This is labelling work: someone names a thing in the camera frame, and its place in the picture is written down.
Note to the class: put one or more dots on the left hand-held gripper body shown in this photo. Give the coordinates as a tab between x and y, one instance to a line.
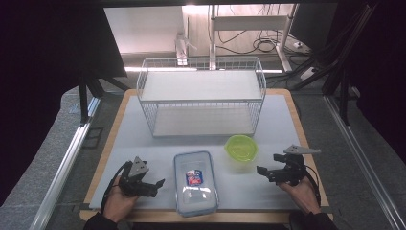
135	183

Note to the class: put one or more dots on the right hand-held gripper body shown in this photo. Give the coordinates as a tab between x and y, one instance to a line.
292	172

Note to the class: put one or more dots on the round container with green lid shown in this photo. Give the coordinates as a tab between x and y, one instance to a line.
241	148

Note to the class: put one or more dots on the clear rectangular lidded food container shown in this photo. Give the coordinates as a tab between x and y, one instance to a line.
195	183

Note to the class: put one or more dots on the person's right hand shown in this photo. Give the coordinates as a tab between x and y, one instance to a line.
303	196

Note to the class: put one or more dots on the person's left hand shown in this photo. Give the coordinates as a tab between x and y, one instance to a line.
116	202

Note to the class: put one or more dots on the white table mat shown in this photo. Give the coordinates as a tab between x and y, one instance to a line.
143	143

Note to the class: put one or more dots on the white power strip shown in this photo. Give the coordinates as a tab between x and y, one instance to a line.
308	73

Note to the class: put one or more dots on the black metal stand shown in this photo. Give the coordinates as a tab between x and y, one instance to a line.
84	99
343	92

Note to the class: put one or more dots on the dark monitor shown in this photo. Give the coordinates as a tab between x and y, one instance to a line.
312	25

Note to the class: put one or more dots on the white cabinet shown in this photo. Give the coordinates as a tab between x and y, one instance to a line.
143	28

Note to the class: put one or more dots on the aluminium rail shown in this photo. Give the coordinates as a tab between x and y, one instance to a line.
63	166
364	159

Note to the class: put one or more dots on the white desk frame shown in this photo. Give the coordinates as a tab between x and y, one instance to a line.
249	23

